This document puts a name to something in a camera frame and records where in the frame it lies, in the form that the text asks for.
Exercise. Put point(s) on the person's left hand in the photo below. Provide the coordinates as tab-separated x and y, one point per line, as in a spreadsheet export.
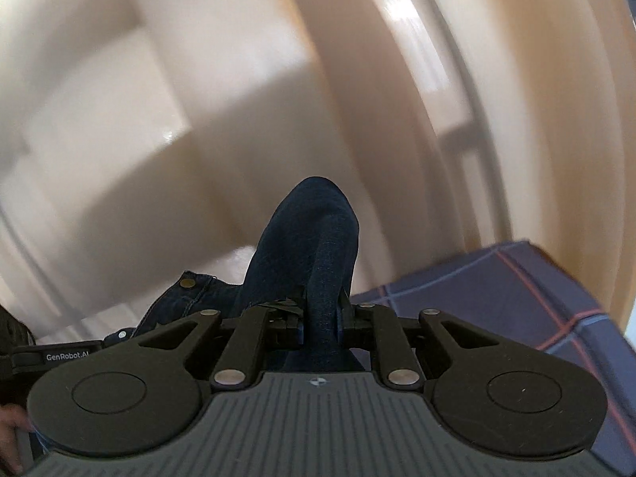
12	427

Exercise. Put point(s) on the beige curtain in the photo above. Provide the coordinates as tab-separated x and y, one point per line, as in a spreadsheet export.
546	109

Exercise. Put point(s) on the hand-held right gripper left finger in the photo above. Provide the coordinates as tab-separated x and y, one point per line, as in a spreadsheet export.
283	330

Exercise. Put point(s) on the dark blue denim pants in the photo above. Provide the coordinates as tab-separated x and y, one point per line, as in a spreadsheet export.
308	238

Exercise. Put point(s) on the blue plaid bed blanket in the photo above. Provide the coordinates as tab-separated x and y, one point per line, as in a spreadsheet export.
497	298

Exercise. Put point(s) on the sheer white curtain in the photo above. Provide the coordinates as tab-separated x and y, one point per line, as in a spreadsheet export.
124	159

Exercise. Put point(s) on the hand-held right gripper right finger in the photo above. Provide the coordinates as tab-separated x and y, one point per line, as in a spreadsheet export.
355	325

